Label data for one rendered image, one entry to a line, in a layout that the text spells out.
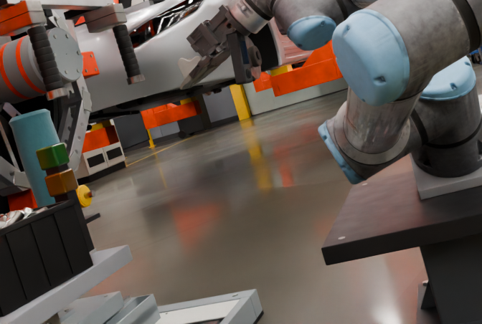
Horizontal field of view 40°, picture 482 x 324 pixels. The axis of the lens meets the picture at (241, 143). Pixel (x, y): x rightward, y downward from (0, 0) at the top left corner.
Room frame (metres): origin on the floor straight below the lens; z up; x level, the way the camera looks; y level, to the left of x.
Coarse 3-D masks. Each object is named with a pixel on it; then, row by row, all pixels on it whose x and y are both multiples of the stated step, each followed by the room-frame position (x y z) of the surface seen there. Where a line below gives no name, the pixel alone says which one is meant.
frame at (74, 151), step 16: (80, 80) 1.84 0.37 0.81; (64, 96) 1.84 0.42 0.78; (80, 96) 1.82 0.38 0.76; (64, 112) 1.83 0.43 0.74; (80, 112) 1.80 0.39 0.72; (64, 128) 1.78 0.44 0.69; (80, 128) 1.78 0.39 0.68; (80, 144) 1.76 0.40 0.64; (0, 160) 1.47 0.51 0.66; (0, 176) 1.46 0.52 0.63; (16, 176) 1.50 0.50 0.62; (0, 192) 1.51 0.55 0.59; (16, 192) 1.51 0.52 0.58
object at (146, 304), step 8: (128, 296) 1.91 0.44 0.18; (144, 296) 1.91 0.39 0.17; (152, 296) 1.89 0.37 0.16; (128, 304) 1.87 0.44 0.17; (136, 304) 1.90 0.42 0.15; (144, 304) 1.84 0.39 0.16; (152, 304) 1.88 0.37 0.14; (120, 312) 1.82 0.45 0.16; (128, 312) 1.86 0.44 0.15; (136, 312) 1.80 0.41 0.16; (144, 312) 1.83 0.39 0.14; (152, 312) 1.87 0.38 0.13; (112, 320) 1.78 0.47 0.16; (120, 320) 1.73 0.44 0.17; (128, 320) 1.76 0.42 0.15; (136, 320) 1.79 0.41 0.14; (144, 320) 1.82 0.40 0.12; (152, 320) 1.86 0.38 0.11
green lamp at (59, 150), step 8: (56, 144) 1.20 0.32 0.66; (64, 144) 1.22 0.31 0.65; (40, 152) 1.19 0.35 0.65; (48, 152) 1.19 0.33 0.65; (56, 152) 1.19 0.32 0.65; (64, 152) 1.21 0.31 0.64; (40, 160) 1.20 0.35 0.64; (48, 160) 1.19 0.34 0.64; (56, 160) 1.19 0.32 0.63; (64, 160) 1.20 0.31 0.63; (48, 168) 1.19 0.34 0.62
